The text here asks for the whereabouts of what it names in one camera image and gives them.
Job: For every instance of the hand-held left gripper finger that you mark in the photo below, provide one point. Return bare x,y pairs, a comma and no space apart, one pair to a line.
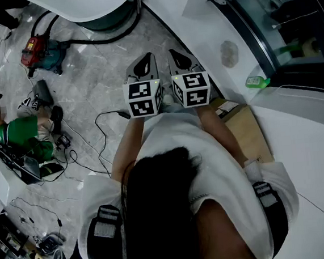
130,72
154,69

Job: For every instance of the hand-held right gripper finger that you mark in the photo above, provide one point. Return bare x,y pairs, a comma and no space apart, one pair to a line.
197,64
172,65

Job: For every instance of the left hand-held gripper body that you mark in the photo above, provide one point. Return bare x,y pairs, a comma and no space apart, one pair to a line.
140,99

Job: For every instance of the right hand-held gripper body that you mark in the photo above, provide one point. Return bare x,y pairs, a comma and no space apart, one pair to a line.
195,94

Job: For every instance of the person's right forearm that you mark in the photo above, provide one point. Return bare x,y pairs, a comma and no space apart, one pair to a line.
222,137

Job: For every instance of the person's left forearm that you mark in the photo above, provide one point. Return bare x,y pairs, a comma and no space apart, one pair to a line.
123,146

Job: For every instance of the red and teal vacuum cleaner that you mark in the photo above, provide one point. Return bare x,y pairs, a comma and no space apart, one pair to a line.
43,53

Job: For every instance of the person's light blue jeans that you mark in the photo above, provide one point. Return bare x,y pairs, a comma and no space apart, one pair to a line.
177,107

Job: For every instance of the person's white shoe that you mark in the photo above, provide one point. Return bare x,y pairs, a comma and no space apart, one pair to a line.
167,100

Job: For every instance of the grey round pad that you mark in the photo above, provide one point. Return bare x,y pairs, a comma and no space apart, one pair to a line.
229,54

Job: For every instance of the person's white shirt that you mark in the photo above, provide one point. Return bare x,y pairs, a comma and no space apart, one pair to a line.
174,136

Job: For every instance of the cardboard box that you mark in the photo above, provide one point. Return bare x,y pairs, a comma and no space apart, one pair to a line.
244,129

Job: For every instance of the green bottle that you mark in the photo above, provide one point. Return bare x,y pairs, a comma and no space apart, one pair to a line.
255,82

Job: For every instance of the white bathtub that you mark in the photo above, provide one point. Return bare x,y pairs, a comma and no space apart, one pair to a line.
87,2

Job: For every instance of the small black device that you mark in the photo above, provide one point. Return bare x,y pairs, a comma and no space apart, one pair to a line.
64,141

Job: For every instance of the black flat box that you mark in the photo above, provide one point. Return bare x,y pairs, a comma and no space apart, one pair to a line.
42,90

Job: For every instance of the dark glass cabinet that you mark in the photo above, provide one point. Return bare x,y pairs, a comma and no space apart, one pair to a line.
289,28

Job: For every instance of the cluttered shelf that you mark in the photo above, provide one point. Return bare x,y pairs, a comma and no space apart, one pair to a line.
4,241

